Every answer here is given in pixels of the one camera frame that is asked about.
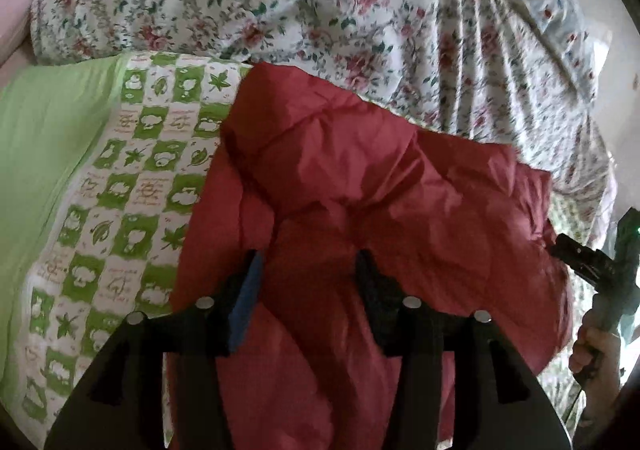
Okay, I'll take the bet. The red quilted jacket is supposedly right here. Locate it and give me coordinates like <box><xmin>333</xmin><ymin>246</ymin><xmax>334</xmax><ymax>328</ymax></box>
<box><xmin>167</xmin><ymin>60</ymin><xmax>574</xmax><ymax>450</ymax></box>

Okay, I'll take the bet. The person's right hand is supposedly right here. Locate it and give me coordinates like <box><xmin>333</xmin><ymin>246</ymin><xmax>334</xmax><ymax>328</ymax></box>
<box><xmin>569</xmin><ymin>324</ymin><xmax>624</xmax><ymax>387</ymax></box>

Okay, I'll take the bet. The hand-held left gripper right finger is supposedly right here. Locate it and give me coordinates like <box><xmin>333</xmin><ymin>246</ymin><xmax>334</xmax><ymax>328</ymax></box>
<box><xmin>352</xmin><ymin>250</ymin><xmax>573</xmax><ymax>450</ymax></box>

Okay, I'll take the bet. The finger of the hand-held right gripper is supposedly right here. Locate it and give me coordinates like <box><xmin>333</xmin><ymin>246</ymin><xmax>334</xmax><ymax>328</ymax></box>
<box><xmin>552</xmin><ymin>233</ymin><xmax>619</xmax><ymax>289</ymax></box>

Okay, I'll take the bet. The pink blanket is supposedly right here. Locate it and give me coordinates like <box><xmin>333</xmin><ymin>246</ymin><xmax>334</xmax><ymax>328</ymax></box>
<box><xmin>0</xmin><ymin>0</ymin><xmax>38</xmax><ymax>73</ymax></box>

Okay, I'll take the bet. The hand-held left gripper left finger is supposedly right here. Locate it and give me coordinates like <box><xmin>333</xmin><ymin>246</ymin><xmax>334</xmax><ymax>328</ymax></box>
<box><xmin>45</xmin><ymin>250</ymin><xmax>266</xmax><ymax>450</ymax></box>

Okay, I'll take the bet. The green patterned blanket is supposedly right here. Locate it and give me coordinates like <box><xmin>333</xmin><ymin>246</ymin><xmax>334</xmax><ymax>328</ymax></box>
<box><xmin>0</xmin><ymin>52</ymin><xmax>626</xmax><ymax>450</ymax></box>

